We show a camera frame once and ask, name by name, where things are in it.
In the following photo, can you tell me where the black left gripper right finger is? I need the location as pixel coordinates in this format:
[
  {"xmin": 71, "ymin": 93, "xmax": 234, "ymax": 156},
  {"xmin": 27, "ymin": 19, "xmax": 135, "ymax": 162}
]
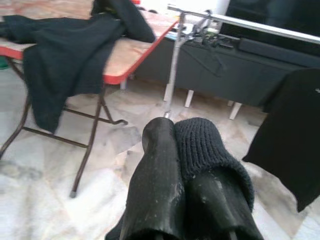
[{"xmin": 174, "ymin": 117, "xmax": 266, "ymax": 240}]

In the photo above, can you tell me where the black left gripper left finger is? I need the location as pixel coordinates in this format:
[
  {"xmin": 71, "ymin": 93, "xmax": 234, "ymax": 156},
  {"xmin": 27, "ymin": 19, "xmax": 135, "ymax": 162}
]
[{"xmin": 104, "ymin": 117, "xmax": 186, "ymax": 240}]

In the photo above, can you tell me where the black plastic hanger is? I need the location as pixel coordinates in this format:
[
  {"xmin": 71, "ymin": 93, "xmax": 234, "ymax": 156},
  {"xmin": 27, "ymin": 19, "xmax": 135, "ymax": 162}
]
[{"xmin": 193, "ymin": 9, "xmax": 227, "ymax": 76}]

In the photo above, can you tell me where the black printed T-shirt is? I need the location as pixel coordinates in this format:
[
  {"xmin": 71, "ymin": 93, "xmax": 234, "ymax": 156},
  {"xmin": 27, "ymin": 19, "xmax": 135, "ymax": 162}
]
[{"xmin": 241, "ymin": 67, "xmax": 320, "ymax": 213}]

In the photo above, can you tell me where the black TV cabinet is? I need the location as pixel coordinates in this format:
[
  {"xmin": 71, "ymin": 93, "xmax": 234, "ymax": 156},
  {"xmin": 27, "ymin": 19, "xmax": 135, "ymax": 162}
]
[{"xmin": 132, "ymin": 37, "xmax": 320, "ymax": 121}]

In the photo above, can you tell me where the marble folding table red edge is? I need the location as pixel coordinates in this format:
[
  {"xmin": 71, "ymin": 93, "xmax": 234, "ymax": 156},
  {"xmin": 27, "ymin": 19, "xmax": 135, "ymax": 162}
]
[{"xmin": 0, "ymin": 0, "xmax": 180, "ymax": 199}]

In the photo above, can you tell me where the white paper stack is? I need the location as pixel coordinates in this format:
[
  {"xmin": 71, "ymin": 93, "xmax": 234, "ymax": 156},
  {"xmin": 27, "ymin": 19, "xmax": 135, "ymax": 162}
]
[{"xmin": 164, "ymin": 23, "xmax": 196, "ymax": 41}]

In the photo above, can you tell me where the black knit garment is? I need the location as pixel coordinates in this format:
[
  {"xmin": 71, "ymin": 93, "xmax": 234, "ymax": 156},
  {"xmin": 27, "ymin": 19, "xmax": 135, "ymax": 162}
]
[{"xmin": 0, "ymin": 0, "xmax": 157, "ymax": 135}]

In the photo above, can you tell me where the black remote control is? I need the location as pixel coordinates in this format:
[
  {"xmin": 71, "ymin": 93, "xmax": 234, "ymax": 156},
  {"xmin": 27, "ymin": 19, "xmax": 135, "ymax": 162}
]
[{"xmin": 207, "ymin": 34, "xmax": 235, "ymax": 49}]

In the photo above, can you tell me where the silver clothes rack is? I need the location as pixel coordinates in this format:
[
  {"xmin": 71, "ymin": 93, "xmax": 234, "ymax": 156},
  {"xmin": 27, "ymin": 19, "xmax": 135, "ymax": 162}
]
[{"xmin": 163, "ymin": 3, "xmax": 320, "ymax": 120}]

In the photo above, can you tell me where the black television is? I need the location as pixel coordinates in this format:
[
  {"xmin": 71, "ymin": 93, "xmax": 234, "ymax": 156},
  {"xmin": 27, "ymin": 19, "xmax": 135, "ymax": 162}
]
[{"xmin": 224, "ymin": 0, "xmax": 320, "ymax": 50}]

